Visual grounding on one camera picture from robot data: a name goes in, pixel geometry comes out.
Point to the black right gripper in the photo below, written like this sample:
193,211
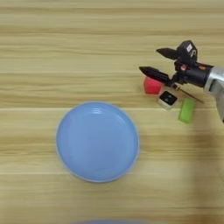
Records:
194,75

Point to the red cube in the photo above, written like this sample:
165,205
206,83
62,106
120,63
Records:
151,87

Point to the white cube with black face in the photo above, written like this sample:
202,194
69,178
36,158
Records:
168,99

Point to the green rectangular block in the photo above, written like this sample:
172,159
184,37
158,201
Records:
186,110

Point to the small black box white label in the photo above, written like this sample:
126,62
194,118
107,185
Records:
187,51

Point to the blue round plate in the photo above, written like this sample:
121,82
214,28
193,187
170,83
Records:
97,142

